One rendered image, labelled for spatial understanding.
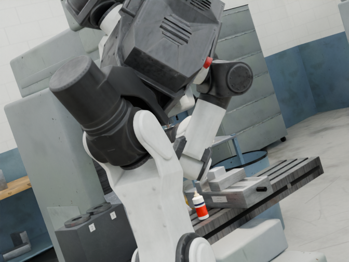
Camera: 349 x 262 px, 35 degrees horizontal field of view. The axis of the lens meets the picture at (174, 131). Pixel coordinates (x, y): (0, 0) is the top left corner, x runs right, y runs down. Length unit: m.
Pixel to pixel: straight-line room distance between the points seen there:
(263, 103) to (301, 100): 1.83
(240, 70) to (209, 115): 0.15
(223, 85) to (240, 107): 5.91
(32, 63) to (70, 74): 1.40
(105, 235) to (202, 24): 0.81
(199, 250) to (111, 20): 0.64
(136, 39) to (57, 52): 1.10
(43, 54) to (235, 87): 1.16
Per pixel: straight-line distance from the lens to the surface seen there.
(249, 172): 4.27
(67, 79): 1.21
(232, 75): 1.56
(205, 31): 1.43
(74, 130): 2.32
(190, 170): 1.63
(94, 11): 1.52
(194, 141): 1.59
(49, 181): 2.56
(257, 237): 2.04
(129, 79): 1.29
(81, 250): 1.84
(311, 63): 9.66
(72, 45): 2.29
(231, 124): 7.30
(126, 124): 1.25
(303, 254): 2.08
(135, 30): 1.34
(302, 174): 2.46
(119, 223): 1.93
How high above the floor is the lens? 1.47
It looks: 6 degrees down
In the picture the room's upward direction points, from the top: 18 degrees counter-clockwise
